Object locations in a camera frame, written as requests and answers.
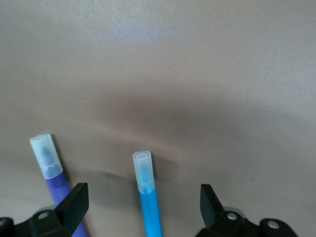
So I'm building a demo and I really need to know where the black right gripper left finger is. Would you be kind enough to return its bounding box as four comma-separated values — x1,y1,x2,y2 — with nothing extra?
0,182,89,237

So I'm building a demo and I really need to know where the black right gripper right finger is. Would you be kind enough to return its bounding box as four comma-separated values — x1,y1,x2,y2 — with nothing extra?
195,184,299,237

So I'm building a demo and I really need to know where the blue marker with clear cap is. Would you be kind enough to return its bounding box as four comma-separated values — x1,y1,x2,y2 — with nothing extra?
132,149,163,237

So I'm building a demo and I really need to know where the purple marker with clear cap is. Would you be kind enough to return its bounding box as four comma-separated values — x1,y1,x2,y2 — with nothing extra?
29,133,88,237

